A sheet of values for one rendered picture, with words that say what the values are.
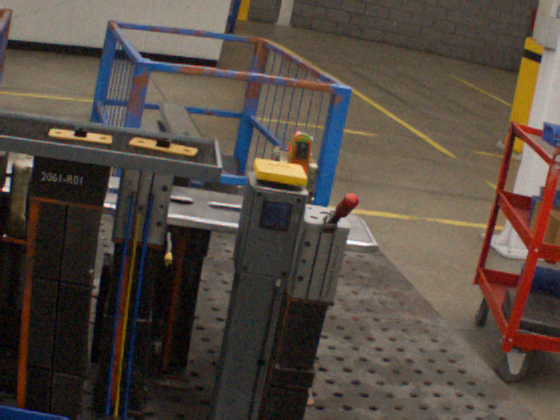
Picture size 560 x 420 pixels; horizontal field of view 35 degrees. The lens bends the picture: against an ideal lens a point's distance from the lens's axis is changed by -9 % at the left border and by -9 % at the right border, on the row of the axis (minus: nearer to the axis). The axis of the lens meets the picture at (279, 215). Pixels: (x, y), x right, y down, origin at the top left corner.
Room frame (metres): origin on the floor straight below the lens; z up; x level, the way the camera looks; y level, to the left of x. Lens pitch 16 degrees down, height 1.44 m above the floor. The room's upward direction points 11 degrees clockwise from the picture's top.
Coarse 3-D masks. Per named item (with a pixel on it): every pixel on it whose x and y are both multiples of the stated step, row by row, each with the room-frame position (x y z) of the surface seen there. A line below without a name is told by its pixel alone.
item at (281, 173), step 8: (256, 160) 1.18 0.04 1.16; (264, 160) 1.18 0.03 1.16; (256, 168) 1.15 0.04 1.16; (264, 168) 1.14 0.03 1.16; (272, 168) 1.15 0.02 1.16; (280, 168) 1.16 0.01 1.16; (288, 168) 1.17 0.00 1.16; (296, 168) 1.17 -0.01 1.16; (264, 176) 1.13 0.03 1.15; (272, 176) 1.13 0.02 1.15; (280, 176) 1.13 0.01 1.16; (288, 176) 1.13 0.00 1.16; (296, 176) 1.14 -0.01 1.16; (304, 176) 1.14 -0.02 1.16; (272, 184) 1.15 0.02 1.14; (280, 184) 1.15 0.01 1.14; (288, 184) 1.14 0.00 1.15; (296, 184) 1.14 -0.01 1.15; (304, 184) 1.14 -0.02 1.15
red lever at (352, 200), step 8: (344, 200) 1.20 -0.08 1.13; (352, 200) 1.19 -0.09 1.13; (336, 208) 1.23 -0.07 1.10; (344, 208) 1.20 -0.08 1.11; (352, 208) 1.20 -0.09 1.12; (328, 216) 1.29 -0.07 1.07; (336, 216) 1.25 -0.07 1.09; (344, 216) 1.23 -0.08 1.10; (328, 224) 1.28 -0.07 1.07; (336, 224) 1.29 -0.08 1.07; (328, 232) 1.30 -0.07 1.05
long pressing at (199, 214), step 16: (112, 176) 1.53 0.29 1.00; (176, 192) 1.52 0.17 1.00; (192, 192) 1.53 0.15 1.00; (208, 192) 1.55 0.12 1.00; (112, 208) 1.37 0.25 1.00; (176, 208) 1.43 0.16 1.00; (192, 208) 1.45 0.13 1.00; (208, 208) 1.46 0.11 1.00; (240, 208) 1.51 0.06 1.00; (176, 224) 1.38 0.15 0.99; (192, 224) 1.39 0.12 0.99; (208, 224) 1.39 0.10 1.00; (224, 224) 1.40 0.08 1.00; (352, 224) 1.53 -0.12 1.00; (352, 240) 1.43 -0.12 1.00; (368, 240) 1.45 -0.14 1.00
